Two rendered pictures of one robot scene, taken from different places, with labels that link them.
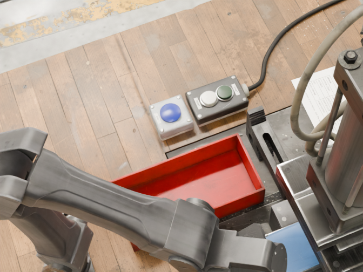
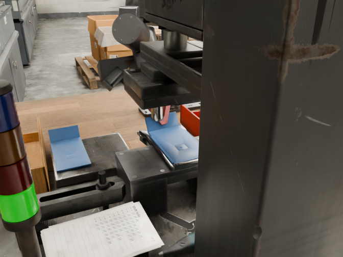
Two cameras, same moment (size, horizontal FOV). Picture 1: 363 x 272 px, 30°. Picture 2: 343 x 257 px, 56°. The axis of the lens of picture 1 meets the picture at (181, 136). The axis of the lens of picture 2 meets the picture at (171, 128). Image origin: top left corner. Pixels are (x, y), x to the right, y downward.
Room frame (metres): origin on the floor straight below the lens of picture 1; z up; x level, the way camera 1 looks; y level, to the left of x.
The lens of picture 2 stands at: (0.24, -0.72, 1.29)
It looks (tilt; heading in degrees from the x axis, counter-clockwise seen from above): 26 degrees down; 82
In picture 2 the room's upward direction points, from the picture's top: straight up
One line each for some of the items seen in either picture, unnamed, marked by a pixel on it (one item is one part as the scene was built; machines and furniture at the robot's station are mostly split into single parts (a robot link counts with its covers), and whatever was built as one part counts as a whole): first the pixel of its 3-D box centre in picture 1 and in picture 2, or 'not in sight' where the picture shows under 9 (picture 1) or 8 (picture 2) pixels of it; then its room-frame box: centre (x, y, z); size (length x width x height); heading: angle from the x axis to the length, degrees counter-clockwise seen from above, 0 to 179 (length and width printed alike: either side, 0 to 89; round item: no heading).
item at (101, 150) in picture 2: not in sight; (92, 156); (0.14, -0.07, 0.91); 0.17 x 0.16 x 0.02; 15
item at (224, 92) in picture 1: (224, 94); not in sight; (0.65, -0.09, 0.93); 0.03 x 0.03 x 0.02
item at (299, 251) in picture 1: (300, 244); (175, 135); (0.32, -0.17, 1.00); 0.15 x 0.07 x 0.03; 106
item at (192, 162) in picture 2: not in sight; (192, 167); (0.34, -0.25, 0.98); 0.07 x 0.01 x 0.03; 15
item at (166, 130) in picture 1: (171, 120); not in sight; (0.62, 0.02, 0.90); 0.07 x 0.07 x 0.06; 15
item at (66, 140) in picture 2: not in sight; (68, 146); (0.09, -0.06, 0.93); 0.15 x 0.07 x 0.03; 106
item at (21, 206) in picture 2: not in sight; (17, 198); (0.11, -0.42, 1.07); 0.04 x 0.04 x 0.03
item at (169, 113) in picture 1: (170, 114); not in sight; (0.62, 0.02, 0.93); 0.04 x 0.04 x 0.02
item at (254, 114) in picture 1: (260, 134); not in sight; (0.55, -0.14, 0.95); 0.06 x 0.03 x 0.09; 15
